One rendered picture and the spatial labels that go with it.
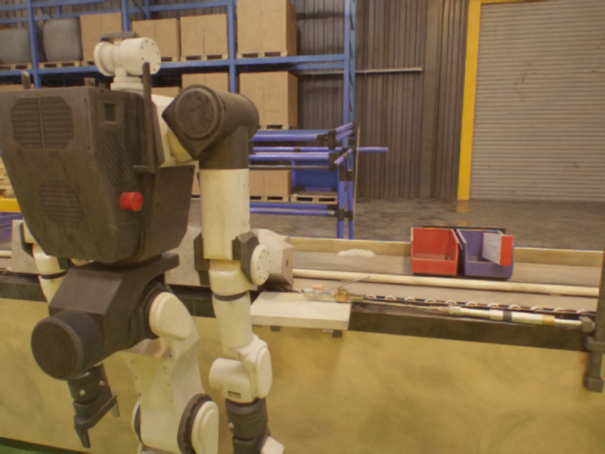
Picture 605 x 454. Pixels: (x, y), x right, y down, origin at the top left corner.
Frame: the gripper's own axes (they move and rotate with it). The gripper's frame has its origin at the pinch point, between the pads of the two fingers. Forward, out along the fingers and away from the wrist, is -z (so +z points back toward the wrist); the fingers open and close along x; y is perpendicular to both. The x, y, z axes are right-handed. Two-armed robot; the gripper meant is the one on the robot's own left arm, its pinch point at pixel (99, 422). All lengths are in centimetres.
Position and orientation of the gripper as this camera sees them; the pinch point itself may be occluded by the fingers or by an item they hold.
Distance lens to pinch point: 138.6
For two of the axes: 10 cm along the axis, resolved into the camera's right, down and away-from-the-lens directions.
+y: -9.5, -0.6, 3.2
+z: -0.6, -9.3, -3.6
